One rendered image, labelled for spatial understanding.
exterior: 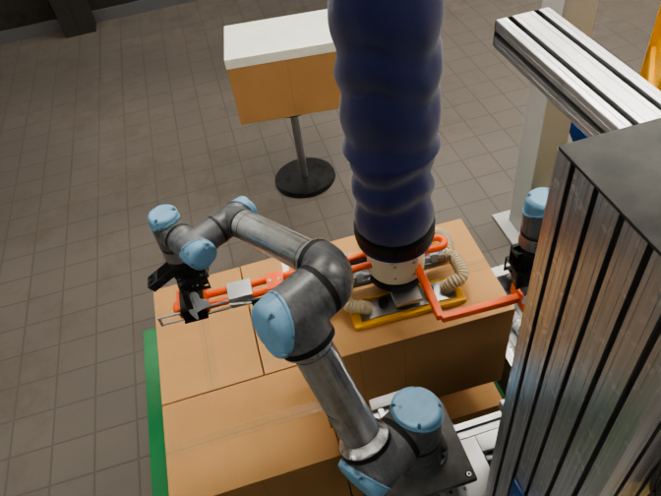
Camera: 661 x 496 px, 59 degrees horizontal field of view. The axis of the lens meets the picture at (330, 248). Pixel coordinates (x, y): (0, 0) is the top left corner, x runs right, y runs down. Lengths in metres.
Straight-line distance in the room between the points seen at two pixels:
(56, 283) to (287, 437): 2.10
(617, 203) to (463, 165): 3.29
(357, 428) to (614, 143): 0.77
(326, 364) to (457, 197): 2.65
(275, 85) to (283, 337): 2.35
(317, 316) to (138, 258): 2.71
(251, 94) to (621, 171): 2.75
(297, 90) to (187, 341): 1.54
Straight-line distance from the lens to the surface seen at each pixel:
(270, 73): 3.25
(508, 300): 1.61
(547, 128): 3.01
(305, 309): 1.08
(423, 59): 1.24
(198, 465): 2.20
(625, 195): 0.68
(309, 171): 3.92
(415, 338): 1.70
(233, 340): 2.43
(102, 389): 3.21
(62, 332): 3.56
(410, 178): 1.40
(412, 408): 1.35
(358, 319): 1.71
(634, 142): 0.75
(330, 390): 1.18
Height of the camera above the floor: 2.46
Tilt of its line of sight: 46 degrees down
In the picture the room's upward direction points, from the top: 9 degrees counter-clockwise
